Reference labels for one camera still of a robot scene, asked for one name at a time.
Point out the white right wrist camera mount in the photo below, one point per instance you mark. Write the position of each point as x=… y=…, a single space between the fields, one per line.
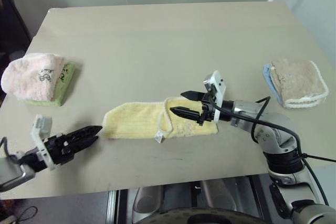
x=219 y=87

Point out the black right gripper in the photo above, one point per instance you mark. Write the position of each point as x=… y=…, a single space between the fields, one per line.
x=207 y=112

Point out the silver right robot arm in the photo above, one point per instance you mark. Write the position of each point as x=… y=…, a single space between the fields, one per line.
x=278 y=134

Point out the folded pink towel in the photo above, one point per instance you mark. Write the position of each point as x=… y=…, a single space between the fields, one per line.
x=29 y=77

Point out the folded blue towel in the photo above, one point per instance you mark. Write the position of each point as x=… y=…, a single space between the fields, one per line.
x=270 y=82

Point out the grey rounded shape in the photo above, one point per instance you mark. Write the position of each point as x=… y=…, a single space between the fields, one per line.
x=147 y=200

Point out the black chair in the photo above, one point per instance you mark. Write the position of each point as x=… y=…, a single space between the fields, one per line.
x=10 y=24

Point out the folded green towel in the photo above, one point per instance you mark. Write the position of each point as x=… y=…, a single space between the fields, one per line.
x=64 y=82

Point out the folded beige towel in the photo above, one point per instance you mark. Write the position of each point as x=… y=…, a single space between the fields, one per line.
x=296 y=79

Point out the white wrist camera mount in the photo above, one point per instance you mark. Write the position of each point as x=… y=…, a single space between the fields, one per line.
x=43 y=127
x=219 y=87

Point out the black metal frame rail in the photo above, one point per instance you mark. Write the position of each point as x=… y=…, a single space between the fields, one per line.
x=120 y=208

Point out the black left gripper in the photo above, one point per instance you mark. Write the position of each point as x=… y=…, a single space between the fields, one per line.
x=59 y=149

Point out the yellow terry towel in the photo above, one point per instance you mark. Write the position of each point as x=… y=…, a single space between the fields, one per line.
x=131 y=121

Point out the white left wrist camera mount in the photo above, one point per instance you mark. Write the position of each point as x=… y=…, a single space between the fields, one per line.
x=43 y=127

